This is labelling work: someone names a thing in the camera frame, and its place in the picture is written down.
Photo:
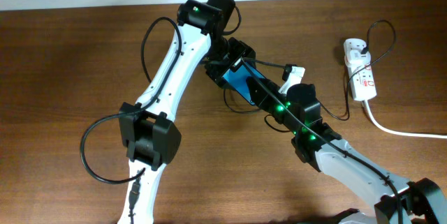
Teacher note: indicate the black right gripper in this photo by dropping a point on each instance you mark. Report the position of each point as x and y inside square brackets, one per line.
[262, 94]

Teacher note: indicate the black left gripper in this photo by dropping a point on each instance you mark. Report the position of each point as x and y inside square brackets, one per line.
[242, 49]

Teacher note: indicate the blue screen Galaxy smartphone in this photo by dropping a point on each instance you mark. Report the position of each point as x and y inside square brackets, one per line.
[237, 81]

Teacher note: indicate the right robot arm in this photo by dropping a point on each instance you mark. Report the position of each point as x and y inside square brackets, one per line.
[394, 199]

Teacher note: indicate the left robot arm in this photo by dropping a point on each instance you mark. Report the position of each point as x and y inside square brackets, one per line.
[148, 127]

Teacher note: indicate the white USB charger plug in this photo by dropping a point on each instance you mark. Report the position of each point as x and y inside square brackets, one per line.
[355, 58]

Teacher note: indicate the white power strip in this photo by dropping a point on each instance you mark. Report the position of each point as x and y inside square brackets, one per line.
[362, 83]

